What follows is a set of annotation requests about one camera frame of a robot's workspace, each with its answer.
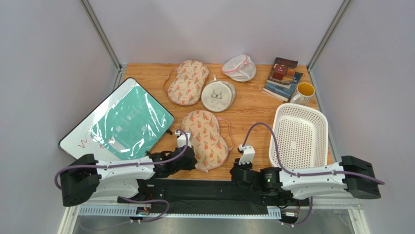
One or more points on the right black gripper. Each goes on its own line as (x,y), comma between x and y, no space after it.
(239,168)

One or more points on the white drawing board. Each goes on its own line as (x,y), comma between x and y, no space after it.
(78,141)

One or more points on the white perforated plastic basket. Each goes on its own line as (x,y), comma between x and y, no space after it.
(302,137)

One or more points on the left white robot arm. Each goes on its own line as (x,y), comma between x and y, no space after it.
(88,178)

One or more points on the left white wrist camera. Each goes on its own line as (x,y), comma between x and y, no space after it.
(182,138)

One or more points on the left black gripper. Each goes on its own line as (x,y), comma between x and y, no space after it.
(191,165)

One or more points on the white yellow-inside mug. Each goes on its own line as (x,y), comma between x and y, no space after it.
(302,94)

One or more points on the bottom blue book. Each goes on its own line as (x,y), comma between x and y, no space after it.
(282,93)

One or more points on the floral mesh laundry bag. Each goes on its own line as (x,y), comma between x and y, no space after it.
(186,87)
(211,149)

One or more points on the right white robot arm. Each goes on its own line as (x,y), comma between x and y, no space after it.
(351,175)

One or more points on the white pink-trimmed mesh bag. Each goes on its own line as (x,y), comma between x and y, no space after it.
(240,68)

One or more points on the teal sheet in plastic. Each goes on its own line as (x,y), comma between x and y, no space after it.
(132,125)

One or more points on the aluminium frame rail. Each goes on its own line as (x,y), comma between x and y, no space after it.
(327,214)

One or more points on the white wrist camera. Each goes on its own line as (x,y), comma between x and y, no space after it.
(182,138)
(247,152)

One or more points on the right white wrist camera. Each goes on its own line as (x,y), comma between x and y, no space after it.
(247,152)

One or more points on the top book dark cover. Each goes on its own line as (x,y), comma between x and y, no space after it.
(282,72)

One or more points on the round white mesh bag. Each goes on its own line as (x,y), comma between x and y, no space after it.
(217,96)

